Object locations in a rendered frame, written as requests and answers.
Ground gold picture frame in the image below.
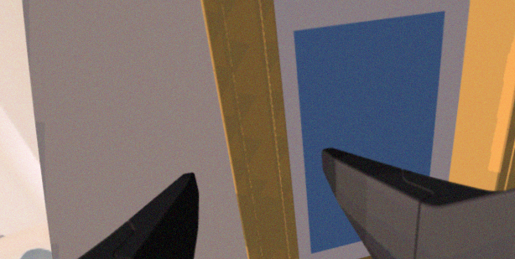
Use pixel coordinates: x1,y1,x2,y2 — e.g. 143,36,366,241
200,0,515,259

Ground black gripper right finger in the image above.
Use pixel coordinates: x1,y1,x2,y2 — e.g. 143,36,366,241
322,148,515,259

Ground grey wall panel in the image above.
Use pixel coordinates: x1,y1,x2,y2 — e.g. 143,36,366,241
22,0,247,259

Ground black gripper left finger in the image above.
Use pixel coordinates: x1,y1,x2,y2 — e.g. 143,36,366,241
77,173,199,259

